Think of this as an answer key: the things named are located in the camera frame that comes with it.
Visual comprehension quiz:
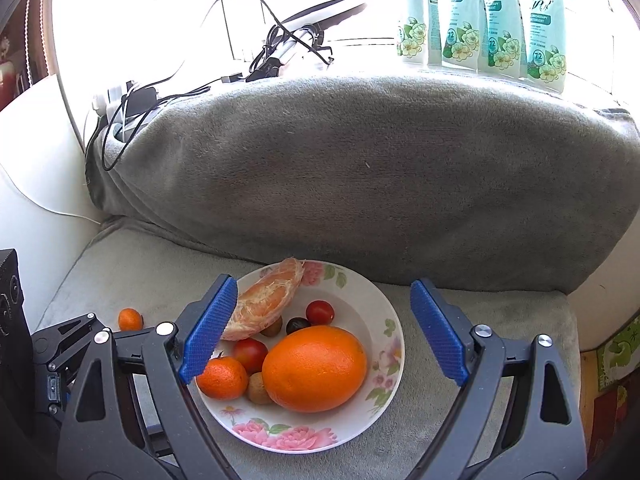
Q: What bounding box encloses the small mandarin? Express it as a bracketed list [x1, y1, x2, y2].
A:
[196, 356, 248, 401]
[117, 308, 144, 332]

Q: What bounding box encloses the brown longan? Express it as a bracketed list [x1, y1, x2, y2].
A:
[260, 316, 283, 338]
[246, 372, 273, 405]

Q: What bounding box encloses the red cherry tomato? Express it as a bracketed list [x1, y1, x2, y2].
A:
[232, 338, 268, 375]
[306, 300, 335, 325]

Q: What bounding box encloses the peeled pomelo segment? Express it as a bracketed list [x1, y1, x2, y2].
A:
[221, 258, 304, 341]

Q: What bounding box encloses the grey sofa seat cover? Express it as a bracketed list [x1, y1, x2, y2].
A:
[39, 220, 580, 479]

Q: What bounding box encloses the dark grape on plate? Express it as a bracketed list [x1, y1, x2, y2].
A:
[285, 316, 311, 335]

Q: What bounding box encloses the large orange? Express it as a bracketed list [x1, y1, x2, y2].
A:
[262, 325, 368, 414]

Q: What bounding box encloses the floral white plate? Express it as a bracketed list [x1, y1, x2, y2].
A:
[201, 260, 405, 455]

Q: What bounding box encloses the grey sofa back cushion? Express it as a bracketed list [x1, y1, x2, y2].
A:
[86, 73, 639, 292]

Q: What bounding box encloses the coiled black cable bundle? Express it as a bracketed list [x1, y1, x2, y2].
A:
[246, 22, 334, 82]

